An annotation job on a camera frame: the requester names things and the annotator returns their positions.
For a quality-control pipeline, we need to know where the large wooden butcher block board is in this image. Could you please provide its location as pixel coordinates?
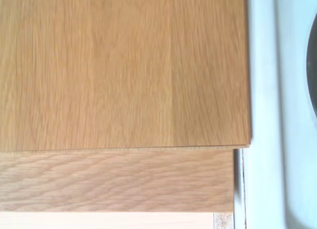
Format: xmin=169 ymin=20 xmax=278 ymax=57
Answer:
xmin=0 ymin=0 xmax=254 ymax=213

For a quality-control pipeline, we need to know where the white electric stove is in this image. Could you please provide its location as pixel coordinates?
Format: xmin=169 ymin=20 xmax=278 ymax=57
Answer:
xmin=233 ymin=0 xmax=317 ymax=229

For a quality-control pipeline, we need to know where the black coil stove burner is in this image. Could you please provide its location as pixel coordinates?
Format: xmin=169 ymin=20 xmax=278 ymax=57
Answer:
xmin=305 ymin=22 xmax=317 ymax=127

